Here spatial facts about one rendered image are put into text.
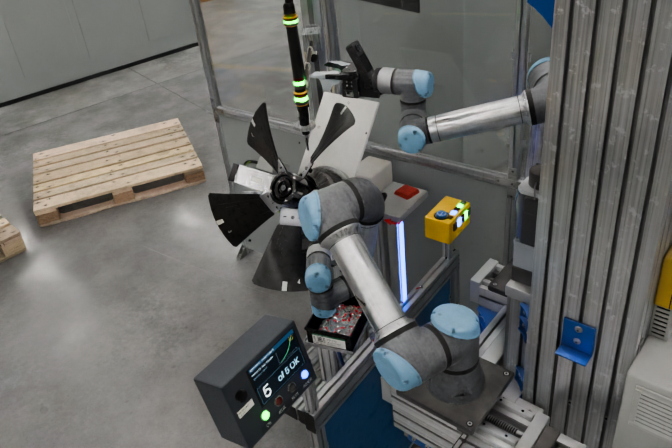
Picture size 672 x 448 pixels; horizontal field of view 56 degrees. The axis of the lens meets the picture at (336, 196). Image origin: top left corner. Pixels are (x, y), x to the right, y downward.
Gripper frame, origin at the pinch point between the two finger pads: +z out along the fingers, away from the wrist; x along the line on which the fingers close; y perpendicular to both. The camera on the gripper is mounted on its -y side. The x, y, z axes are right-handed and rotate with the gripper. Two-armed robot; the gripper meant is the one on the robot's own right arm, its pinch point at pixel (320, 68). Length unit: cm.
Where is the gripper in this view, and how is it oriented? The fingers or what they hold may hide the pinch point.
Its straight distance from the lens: 197.8
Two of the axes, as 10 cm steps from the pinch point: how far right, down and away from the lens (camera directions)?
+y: 1.0, 8.5, 5.2
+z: -8.9, -1.6, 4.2
